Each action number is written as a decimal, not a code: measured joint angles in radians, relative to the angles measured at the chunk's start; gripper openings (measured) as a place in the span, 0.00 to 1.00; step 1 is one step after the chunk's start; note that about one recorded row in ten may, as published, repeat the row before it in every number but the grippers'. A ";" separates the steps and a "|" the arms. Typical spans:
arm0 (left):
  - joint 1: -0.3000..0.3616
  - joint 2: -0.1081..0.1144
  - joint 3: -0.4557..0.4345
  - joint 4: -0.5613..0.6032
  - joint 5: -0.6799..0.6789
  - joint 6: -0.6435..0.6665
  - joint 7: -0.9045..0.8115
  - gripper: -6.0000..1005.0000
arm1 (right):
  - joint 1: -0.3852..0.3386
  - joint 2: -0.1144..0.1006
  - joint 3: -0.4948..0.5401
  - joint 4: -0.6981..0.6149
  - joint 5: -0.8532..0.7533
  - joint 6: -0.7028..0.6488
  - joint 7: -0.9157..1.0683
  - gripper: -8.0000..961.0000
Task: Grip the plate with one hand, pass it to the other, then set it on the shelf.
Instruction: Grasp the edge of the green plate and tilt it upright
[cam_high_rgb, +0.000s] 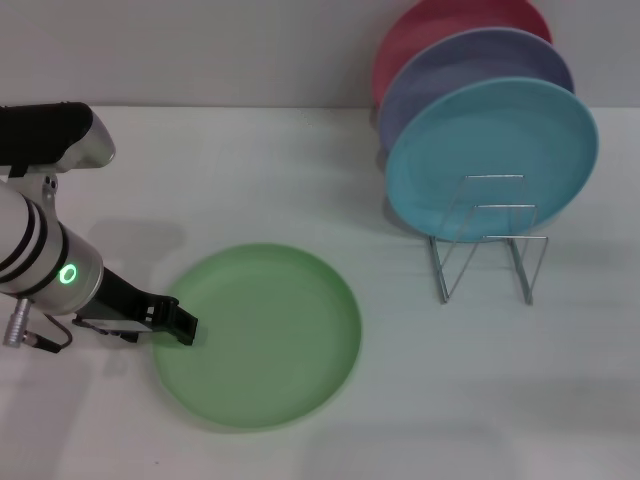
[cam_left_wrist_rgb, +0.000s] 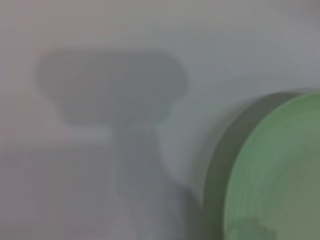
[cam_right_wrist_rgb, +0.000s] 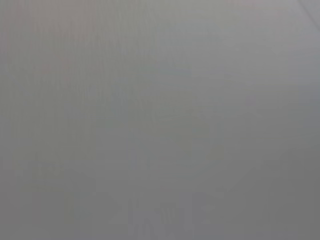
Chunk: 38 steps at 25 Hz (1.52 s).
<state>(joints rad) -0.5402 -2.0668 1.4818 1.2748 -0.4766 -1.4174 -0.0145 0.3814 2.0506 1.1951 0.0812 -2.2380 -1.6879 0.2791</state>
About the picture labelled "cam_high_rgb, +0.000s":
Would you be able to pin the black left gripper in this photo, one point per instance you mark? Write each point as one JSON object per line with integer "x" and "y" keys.
{"x": 117, "y": 305}

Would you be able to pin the teal round plate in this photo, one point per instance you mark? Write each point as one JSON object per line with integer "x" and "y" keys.
{"x": 480, "y": 150}

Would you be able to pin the purple round plate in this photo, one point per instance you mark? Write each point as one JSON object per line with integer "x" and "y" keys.
{"x": 450, "y": 70}

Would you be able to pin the green round plate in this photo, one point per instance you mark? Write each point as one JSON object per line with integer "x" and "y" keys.
{"x": 270, "y": 340}

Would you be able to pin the red round plate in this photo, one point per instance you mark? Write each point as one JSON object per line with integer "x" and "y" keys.
{"x": 430, "y": 30}

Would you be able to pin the left wrist camera housing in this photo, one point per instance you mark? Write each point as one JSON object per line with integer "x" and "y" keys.
{"x": 50, "y": 135}

